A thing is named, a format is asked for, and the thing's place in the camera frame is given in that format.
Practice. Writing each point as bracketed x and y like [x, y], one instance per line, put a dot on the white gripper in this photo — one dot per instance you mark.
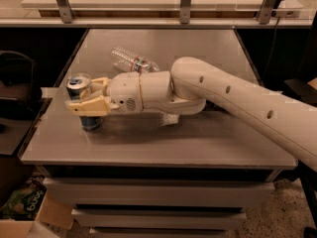
[125, 91]

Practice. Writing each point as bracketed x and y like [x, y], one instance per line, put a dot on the left metal bracket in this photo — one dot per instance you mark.
[65, 11]

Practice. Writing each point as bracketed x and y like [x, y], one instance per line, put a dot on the cardboard box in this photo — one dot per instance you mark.
[53, 220]

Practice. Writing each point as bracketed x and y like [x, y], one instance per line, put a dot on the metal bracket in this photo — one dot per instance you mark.
[65, 11]
[264, 13]
[184, 11]

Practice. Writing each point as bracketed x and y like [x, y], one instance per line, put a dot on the right metal bracket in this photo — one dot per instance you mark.
[264, 13]

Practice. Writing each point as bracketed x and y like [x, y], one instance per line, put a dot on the red bull can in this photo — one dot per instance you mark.
[76, 85]

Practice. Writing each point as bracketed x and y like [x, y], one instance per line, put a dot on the middle metal bracket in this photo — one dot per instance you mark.
[184, 11]

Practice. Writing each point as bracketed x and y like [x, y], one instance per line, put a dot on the black chair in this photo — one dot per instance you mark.
[20, 92]

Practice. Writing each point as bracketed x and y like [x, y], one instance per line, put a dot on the grey drawer cabinet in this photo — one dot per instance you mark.
[159, 202]

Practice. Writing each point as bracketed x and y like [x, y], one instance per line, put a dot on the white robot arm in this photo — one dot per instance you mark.
[187, 87]

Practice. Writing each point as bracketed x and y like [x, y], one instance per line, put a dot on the clear plastic water bottle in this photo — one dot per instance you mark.
[129, 61]

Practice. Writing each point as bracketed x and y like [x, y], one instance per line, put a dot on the green snack bag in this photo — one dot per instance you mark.
[24, 203]

